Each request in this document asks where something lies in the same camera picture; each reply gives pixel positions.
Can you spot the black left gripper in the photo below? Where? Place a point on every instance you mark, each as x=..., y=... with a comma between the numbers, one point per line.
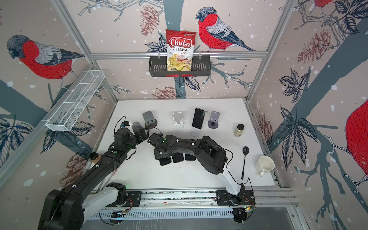
x=145, y=136

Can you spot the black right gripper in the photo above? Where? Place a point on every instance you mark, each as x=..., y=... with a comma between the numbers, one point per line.
x=155, y=155

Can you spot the wooden round phone stand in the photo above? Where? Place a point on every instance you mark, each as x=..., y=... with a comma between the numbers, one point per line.
x=150, y=121

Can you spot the black phone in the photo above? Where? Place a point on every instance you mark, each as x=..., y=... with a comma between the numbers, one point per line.
x=198, y=118
x=165, y=161
x=190, y=157

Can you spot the purple edged phone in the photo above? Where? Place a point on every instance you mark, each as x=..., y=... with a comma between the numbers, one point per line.
x=178, y=157

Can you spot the grey round phone stand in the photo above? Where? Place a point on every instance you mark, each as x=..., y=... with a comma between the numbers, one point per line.
x=214, y=119

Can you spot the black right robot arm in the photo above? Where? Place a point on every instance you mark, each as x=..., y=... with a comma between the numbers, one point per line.
x=211, y=156

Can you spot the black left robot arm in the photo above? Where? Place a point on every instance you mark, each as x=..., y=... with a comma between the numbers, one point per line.
x=69, y=208

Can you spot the clear acrylic phone stand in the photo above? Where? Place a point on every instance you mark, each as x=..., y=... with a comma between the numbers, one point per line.
x=195, y=132

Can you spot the yellow liquid jar black lid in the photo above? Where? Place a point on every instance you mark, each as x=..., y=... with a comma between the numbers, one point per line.
x=239, y=130

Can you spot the red cassava chips bag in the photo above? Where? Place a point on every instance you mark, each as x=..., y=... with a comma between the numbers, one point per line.
x=180, y=50

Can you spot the white paper cup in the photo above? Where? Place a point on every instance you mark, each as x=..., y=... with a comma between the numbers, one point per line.
x=264, y=165

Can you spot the white wire phone stand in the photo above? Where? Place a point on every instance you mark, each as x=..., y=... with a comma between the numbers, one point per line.
x=178, y=118

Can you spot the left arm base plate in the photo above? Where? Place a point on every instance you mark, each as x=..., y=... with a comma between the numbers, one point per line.
x=133, y=199

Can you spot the black wall basket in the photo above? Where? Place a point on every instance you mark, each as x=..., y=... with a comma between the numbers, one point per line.
x=201, y=67

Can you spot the white wire mesh basket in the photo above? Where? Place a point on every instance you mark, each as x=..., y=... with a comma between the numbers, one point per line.
x=77, y=99

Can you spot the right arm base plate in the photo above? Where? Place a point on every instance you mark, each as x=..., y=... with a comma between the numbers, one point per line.
x=245, y=198

